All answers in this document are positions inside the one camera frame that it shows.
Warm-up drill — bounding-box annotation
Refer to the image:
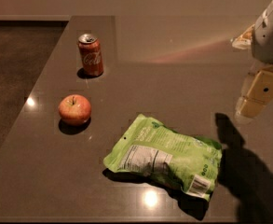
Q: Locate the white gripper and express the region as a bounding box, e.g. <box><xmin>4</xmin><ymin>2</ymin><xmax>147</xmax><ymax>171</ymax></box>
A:
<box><xmin>231</xmin><ymin>0</ymin><xmax>273</xmax><ymax>119</ymax></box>

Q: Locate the green rice chip bag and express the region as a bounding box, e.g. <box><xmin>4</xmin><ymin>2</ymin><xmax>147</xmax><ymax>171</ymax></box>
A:
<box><xmin>103</xmin><ymin>114</ymin><xmax>222</xmax><ymax>201</ymax></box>

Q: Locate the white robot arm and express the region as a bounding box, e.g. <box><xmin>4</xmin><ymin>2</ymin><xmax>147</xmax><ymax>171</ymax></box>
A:
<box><xmin>232</xmin><ymin>0</ymin><xmax>273</xmax><ymax>123</ymax></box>

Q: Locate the red cola can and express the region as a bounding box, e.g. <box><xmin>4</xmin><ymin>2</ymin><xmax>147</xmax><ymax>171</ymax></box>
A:
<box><xmin>77</xmin><ymin>34</ymin><xmax>103</xmax><ymax>77</ymax></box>

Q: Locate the red apple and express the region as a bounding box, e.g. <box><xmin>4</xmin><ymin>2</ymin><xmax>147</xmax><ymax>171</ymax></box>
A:
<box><xmin>58</xmin><ymin>94</ymin><xmax>91</xmax><ymax>126</ymax></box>

